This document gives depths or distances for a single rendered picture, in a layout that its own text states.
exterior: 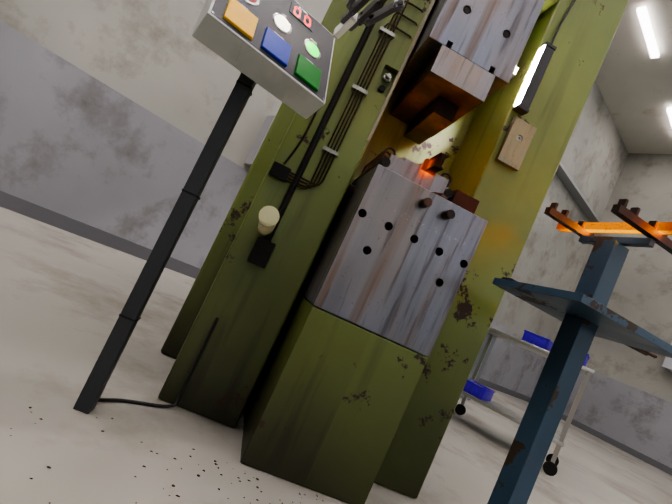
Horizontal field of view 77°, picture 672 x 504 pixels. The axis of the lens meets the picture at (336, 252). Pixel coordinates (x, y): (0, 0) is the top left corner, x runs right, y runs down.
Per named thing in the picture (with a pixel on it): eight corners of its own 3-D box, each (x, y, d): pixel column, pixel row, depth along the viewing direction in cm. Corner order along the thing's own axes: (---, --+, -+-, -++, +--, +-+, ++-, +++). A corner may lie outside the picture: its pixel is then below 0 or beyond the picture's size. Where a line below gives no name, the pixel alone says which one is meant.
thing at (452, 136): (422, 231, 181) (505, 46, 188) (337, 188, 175) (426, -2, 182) (414, 232, 191) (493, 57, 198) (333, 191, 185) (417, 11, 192)
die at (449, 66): (484, 102, 134) (495, 75, 135) (430, 70, 131) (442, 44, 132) (431, 137, 176) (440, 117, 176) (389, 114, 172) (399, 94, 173)
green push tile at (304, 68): (318, 90, 108) (322, 71, 112) (295, 72, 104) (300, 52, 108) (314, 94, 110) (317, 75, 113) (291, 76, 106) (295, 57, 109)
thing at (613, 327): (684, 361, 109) (687, 354, 109) (580, 301, 96) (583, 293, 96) (582, 332, 137) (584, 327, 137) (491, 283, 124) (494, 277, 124)
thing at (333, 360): (362, 510, 121) (428, 358, 124) (239, 463, 115) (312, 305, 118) (330, 429, 176) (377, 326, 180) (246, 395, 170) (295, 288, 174)
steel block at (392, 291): (429, 357, 124) (488, 221, 128) (312, 304, 118) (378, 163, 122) (377, 325, 180) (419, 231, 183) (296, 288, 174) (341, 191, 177)
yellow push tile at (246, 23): (253, 38, 97) (259, 18, 101) (224, 15, 93) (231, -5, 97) (249, 43, 98) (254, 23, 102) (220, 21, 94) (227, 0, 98)
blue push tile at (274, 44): (287, 65, 103) (292, 46, 106) (262, 45, 98) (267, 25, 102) (283, 70, 104) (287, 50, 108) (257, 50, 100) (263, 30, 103)
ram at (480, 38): (530, 96, 137) (577, -10, 140) (428, 36, 131) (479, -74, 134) (467, 132, 179) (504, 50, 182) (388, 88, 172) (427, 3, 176)
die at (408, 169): (439, 202, 132) (450, 177, 132) (383, 172, 128) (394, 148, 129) (396, 214, 173) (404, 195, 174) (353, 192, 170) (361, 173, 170)
